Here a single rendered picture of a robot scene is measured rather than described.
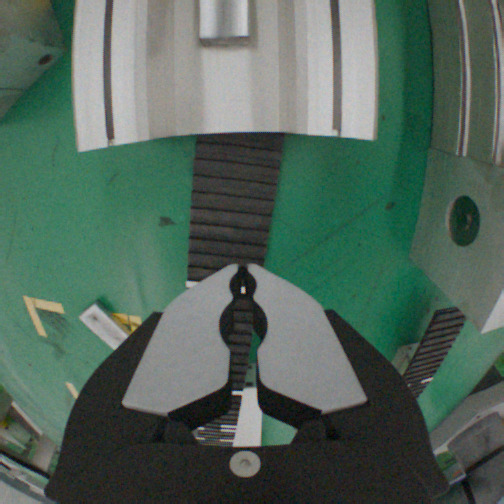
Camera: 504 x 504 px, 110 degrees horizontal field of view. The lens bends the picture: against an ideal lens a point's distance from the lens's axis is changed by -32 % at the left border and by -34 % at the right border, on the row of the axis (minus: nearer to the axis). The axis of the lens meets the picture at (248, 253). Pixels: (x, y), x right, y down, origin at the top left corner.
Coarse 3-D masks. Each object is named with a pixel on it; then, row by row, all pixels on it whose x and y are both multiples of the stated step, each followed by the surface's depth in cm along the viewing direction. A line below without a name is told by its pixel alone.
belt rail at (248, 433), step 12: (252, 372) 23; (252, 384) 22; (252, 396) 22; (240, 408) 23; (252, 408) 23; (240, 420) 24; (252, 420) 24; (240, 432) 25; (252, 432) 26; (240, 444) 27; (252, 444) 27
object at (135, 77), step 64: (128, 0) 5; (192, 0) 8; (256, 0) 8; (320, 0) 5; (128, 64) 6; (192, 64) 9; (256, 64) 9; (320, 64) 6; (128, 128) 7; (192, 128) 10; (256, 128) 11; (320, 128) 7
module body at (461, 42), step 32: (448, 0) 7; (480, 0) 5; (448, 32) 9; (480, 32) 7; (448, 64) 10; (480, 64) 8; (448, 96) 11; (480, 96) 9; (448, 128) 12; (480, 128) 9; (480, 160) 10
